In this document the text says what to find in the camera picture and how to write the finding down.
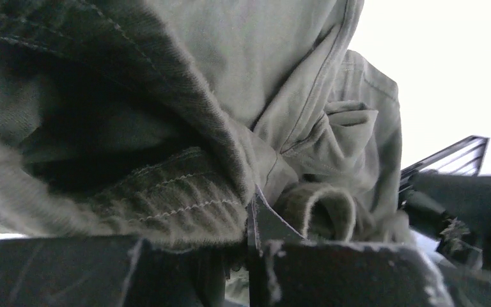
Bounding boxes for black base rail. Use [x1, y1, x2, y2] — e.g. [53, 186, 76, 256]
[400, 136, 490, 192]

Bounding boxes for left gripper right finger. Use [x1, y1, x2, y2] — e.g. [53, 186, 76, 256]
[247, 189, 453, 307]

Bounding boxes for dark green shorts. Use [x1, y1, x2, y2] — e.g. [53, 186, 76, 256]
[0, 0, 412, 304]

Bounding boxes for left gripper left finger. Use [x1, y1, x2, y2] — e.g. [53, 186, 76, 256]
[0, 236, 225, 307]

